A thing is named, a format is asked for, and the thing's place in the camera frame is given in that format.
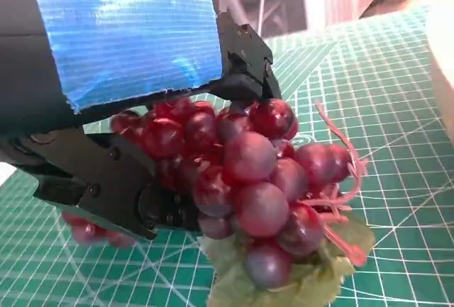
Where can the red toy grape bunch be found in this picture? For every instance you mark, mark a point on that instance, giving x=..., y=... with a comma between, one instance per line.
x=255, y=158

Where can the green cutting mat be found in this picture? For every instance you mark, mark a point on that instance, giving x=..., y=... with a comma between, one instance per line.
x=390, y=115

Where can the white square plate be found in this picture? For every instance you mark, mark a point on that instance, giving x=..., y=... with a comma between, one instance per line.
x=443, y=66

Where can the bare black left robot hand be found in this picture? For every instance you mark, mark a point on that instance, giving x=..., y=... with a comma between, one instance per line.
x=117, y=41

